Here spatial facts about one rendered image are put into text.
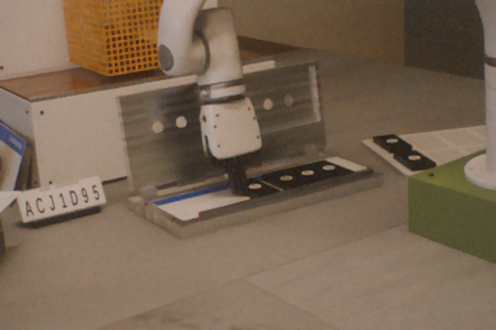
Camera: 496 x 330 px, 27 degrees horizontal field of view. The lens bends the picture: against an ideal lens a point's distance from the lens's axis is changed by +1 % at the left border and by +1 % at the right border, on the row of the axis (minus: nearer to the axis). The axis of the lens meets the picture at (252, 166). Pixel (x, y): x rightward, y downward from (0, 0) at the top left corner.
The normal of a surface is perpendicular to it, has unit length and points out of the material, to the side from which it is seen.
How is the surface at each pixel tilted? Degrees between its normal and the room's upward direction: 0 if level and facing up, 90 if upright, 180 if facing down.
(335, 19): 90
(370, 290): 0
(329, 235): 0
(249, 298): 0
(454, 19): 90
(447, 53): 90
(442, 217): 90
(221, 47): 77
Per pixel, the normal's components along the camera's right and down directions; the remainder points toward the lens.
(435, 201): -0.80, 0.22
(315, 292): -0.05, -0.95
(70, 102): 0.54, 0.22
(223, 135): 0.45, 0.03
